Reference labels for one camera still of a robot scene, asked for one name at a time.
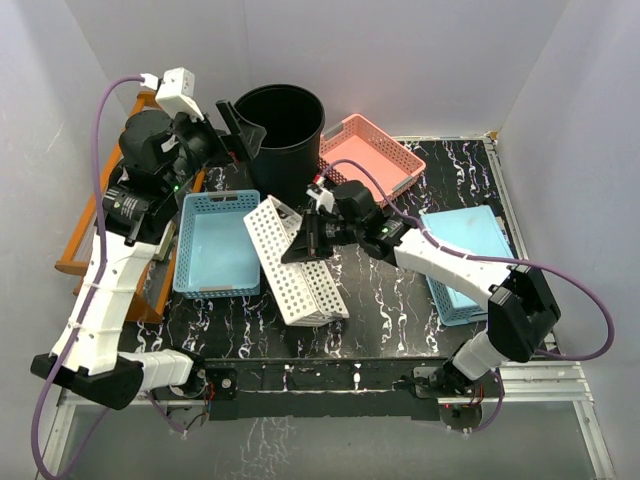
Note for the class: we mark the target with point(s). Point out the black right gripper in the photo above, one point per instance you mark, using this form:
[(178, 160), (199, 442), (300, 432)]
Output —
[(306, 245)]

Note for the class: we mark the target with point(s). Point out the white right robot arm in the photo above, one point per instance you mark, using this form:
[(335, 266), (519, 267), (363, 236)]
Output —
[(521, 309)]

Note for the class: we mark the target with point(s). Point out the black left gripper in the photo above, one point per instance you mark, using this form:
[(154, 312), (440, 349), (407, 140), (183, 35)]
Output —
[(245, 136)]

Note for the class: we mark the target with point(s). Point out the small metallic block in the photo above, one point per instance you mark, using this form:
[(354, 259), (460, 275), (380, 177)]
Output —
[(165, 243)]

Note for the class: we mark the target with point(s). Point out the black plastic bucket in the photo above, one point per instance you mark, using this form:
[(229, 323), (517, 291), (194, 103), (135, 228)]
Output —
[(288, 158)]

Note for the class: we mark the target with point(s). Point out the large blue perforated basket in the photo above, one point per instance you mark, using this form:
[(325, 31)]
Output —
[(477, 229)]

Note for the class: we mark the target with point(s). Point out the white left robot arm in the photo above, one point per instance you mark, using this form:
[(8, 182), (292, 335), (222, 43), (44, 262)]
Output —
[(161, 152)]

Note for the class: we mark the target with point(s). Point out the aluminium frame profile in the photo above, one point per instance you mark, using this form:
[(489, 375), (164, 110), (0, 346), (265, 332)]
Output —
[(536, 382)]

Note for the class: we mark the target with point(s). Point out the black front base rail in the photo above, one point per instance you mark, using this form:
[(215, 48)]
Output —
[(317, 388)]

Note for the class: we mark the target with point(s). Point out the pink perforated plastic basket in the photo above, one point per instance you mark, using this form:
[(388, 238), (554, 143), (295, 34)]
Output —
[(355, 138)]

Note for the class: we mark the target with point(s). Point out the white perforated plastic basket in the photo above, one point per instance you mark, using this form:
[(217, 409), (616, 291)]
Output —
[(305, 293)]

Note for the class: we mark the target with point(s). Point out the small blue perforated basket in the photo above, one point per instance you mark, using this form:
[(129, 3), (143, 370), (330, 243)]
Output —
[(215, 256)]

